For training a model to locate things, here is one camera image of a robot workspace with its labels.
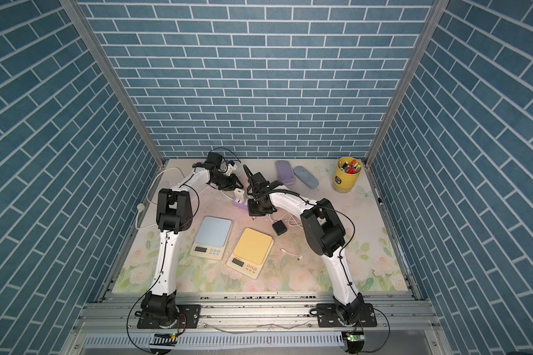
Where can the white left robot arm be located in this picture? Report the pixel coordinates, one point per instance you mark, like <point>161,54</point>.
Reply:
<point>174,216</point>

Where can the purple pencil case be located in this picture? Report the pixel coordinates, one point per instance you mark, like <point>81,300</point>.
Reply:
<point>285,172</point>

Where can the blue electronic kitchen scale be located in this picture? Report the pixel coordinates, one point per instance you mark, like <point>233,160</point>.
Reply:
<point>211,239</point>

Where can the purple power strip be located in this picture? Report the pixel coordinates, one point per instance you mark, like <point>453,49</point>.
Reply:
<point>241,206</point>

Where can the blue pencil case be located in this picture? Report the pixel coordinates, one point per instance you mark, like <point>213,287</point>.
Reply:
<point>306,177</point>

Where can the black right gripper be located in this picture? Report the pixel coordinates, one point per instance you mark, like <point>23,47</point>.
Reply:
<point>254,212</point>

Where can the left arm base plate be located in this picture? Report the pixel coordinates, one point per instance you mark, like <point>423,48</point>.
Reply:
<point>182,317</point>

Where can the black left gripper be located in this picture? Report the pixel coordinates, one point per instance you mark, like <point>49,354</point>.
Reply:
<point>231,183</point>

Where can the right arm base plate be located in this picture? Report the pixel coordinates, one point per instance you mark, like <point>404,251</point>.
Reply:
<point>330,315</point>

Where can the yellow electronic kitchen scale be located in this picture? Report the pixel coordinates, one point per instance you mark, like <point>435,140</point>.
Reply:
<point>250,253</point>

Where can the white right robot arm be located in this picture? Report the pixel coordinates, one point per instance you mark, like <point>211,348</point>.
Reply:
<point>324,233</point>

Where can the yellow pen cup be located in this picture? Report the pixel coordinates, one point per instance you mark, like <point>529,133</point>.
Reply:
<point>347,171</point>

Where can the white USB wall charger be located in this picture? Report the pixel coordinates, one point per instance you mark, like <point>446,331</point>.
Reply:
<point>240,196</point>

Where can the black USB wall charger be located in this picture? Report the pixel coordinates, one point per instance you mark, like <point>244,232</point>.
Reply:
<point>279,227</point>

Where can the aluminium mounting rail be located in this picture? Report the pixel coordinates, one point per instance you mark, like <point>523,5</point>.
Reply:
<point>238,313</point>

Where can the floral table mat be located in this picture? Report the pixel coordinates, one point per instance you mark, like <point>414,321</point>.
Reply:
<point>291,265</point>

